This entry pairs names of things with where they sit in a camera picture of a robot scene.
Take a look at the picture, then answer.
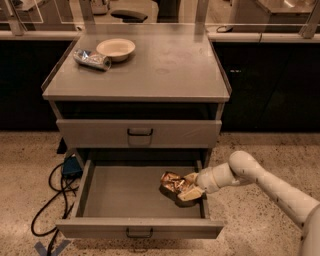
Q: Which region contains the blue power box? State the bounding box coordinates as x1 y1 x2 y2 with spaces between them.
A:
62 156 83 178

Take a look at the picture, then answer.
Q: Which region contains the black floor cable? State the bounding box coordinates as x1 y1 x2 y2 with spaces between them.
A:
30 162 80 256

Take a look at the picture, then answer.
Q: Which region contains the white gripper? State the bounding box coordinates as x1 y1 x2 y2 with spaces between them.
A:
178 167 219 202

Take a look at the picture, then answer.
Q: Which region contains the grey drawer cabinet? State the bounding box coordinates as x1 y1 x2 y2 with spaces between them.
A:
43 24 230 164

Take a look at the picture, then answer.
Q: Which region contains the crushed silver blue can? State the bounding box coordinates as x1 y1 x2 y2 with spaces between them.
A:
73 49 111 71

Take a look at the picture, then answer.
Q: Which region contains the open grey middle drawer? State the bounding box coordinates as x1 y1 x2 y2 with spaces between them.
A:
56 160 223 239

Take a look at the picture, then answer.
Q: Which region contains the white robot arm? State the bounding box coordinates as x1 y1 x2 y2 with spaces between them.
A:
178 151 320 256

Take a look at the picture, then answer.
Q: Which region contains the closed grey upper drawer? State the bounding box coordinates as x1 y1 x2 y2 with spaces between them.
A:
57 119 222 148

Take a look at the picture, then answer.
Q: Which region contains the black office chair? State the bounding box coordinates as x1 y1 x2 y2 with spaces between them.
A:
111 10 148 23

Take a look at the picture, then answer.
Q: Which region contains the white bowl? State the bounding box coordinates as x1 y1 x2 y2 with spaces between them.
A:
96 39 135 62

